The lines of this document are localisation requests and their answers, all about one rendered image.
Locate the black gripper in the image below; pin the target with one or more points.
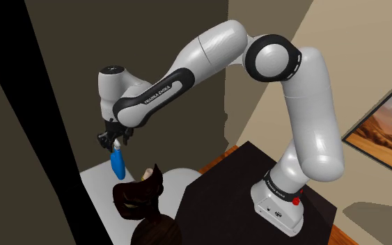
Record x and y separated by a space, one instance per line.
113 129

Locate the black robot stand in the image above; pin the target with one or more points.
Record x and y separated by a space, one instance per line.
222 190

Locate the white toilet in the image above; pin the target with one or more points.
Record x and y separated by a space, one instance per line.
97 190

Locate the framed desert wall picture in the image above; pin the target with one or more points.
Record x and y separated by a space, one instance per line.
385 130

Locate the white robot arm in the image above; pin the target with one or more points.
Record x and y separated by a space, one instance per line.
304 112

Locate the blue spray bottle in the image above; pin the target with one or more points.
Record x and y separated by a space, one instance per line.
118 164

